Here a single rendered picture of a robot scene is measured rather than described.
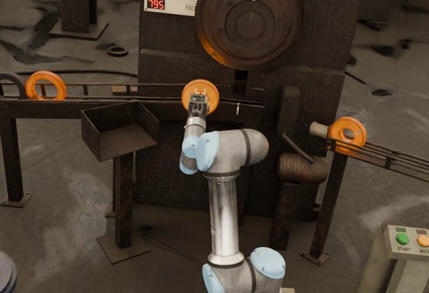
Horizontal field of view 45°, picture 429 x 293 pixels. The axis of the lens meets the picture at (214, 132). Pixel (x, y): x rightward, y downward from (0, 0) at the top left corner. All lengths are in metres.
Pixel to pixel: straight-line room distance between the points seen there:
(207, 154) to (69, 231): 1.32
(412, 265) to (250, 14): 1.13
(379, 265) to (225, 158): 0.90
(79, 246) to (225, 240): 1.14
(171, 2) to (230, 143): 0.99
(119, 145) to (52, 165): 1.03
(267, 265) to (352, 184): 1.68
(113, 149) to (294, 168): 0.81
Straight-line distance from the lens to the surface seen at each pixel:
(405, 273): 2.06
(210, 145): 1.56
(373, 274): 2.25
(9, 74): 2.60
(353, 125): 2.29
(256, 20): 2.16
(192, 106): 2.03
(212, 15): 2.21
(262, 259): 1.73
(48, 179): 3.09
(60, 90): 2.54
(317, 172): 2.42
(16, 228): 2.78
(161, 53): 2.46
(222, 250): 1.67
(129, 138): 2.28
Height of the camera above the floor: 1.77
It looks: 29 degrees down
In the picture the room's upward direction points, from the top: 6 degrees clockwise
